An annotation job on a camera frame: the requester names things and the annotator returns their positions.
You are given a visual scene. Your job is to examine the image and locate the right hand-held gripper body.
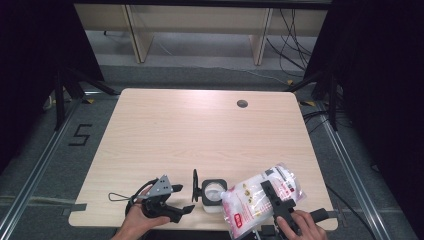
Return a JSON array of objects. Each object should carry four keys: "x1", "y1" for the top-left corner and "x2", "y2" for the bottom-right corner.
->
[{"x1": 261, "y1": 208, "x2": 330, "y2": 240}]

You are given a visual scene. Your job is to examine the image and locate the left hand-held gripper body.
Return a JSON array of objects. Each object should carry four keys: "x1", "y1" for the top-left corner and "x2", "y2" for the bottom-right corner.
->
[{"x1": 141, "y1": 174, "x2": 174, "y2": 220}]

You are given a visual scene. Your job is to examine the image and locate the red and white sugar bag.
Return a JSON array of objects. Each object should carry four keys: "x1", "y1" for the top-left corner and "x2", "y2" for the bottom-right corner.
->
[{"x1": 220, "y1": 162, "x2": 307, "y2": 240}]

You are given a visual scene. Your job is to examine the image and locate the clear jar with black lid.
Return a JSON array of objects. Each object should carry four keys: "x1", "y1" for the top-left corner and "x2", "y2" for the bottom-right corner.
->
[{"x1": 191, "y1": 168, "x2": 229, "y2": 215}]

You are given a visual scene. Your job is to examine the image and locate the person's right hand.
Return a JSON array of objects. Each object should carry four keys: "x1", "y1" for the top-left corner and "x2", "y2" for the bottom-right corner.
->
[{"x1": 275, "y1": 209, "x2": 329, "y2": 240}]

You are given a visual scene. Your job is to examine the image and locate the person's left hand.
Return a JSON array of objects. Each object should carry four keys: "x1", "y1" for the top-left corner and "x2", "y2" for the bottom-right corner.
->
[{"x1": 111, "y1": 185, "x2": 172, "y2": 240}]

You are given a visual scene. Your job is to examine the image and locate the black metal stand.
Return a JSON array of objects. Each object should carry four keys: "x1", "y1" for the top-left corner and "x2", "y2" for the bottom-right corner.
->
[
  {"x1": 284, "y1": 71, "x2": 340, "y2": 132},
  {"x1": 54, "y1": 66, "x2": 120, "y2": 132}
]

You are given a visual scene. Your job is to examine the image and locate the black curtain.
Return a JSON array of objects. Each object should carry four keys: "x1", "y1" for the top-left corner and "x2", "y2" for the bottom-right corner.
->
[
  {"x1": 0, "y1": 0, "x2": 105, "y2": 174},
  {"x1": 304, "y1": 0, "x2": 424, "y2": 231}
]

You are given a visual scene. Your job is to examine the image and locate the beige wooden furniture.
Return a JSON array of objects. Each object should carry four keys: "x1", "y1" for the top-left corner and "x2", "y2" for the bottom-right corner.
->
[{"x1": 73, "y1": 3, "x2": 329, "y2": 66}]

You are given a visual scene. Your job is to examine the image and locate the black strap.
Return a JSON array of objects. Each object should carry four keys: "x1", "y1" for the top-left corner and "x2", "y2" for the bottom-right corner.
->
[{"x1": 124, "y1": 178, "x2": 160, "y2": 217}]

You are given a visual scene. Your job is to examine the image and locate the thin metal wire loop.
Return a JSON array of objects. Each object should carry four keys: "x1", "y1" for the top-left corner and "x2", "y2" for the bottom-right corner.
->
[{"x1": 108, "y1": 192, "x2": 133, "y2": 202}]

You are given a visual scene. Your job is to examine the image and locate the long black floor cable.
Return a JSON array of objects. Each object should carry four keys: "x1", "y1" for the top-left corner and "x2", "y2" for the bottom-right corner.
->
[{"x1": 325, "y1": 184, "x2": 378, "y2": 240}]

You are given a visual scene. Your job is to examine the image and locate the aluminium floor rail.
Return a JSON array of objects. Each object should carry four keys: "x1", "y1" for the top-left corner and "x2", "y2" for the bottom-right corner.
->
[
  {"x1": 0, "y1": 98, "x2": 84, "y2": 240},
  {"x1": 316, "y1": 101, "x2": 389, "y2": 240}
]

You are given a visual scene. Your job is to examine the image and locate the black cables by stand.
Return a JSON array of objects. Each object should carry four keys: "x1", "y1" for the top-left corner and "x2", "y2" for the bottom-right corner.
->
[{"x1": 301, "y1": 109, "x2": 354, "y2": 135}]

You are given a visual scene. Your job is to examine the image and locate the bundle of black cables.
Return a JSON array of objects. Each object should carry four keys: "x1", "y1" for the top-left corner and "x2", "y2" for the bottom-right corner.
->
[{"x1": 265, "y1": 8, "x2": 317, "y2": 73}]

